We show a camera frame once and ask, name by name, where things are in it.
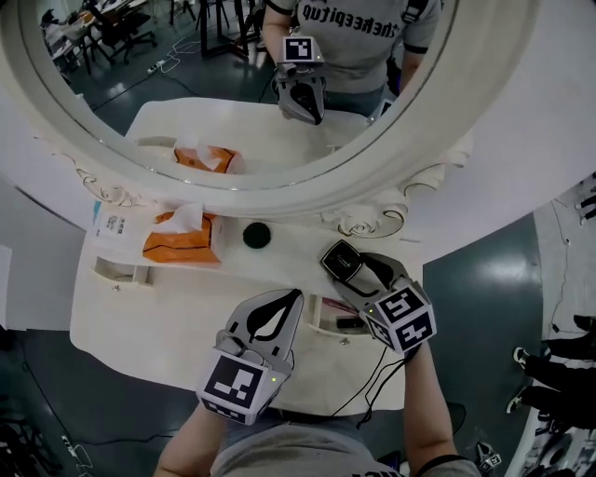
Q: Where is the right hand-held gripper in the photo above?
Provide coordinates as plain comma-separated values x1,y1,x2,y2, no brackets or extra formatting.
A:
328,253,438,355

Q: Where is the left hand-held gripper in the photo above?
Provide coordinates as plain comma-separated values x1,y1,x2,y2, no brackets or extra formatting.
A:
195,288,305,426

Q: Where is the small black square box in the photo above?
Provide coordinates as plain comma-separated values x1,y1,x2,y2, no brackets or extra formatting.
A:
319,239,365,284

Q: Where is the white drawer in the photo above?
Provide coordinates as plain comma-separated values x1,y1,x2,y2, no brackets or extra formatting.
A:
91,254,154,293
305,292,373,347

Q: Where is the dark round lid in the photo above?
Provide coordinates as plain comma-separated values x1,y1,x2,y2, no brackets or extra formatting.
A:
242,222,271,251

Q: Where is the person's right forearm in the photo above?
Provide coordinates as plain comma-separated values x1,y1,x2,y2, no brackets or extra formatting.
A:
402,347,461,477

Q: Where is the person's left forearm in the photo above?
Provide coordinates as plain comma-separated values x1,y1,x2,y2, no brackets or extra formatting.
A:
153,402,235,477

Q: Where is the white vanity dressing table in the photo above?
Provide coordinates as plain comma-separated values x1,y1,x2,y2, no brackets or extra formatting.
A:
69,199,426,415

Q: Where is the orange tissue pack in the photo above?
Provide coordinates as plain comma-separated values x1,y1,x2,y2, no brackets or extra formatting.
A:
142,203,223,265

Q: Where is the person's grey shirt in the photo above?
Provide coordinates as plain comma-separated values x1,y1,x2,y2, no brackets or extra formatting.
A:
211,409,483,477

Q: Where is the black cap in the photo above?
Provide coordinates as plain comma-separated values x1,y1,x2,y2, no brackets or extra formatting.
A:
448,401,467,437

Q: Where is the white packet with teal label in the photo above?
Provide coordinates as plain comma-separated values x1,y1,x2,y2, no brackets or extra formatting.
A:
90,200,137,244

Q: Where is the spare grey gripper device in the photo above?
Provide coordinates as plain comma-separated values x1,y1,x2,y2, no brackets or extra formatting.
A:
474,442,502,472

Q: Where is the white power strip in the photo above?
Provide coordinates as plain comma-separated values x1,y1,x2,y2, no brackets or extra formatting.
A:
60,435,94,467

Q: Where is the white side table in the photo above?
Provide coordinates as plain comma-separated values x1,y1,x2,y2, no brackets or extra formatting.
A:
511,409,596,477

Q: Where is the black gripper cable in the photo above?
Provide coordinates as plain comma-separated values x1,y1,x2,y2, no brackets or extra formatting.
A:
332,347,413,429

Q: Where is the oval mirror with ornate frame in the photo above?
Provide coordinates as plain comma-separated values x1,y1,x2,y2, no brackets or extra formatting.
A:
0,0,544,239

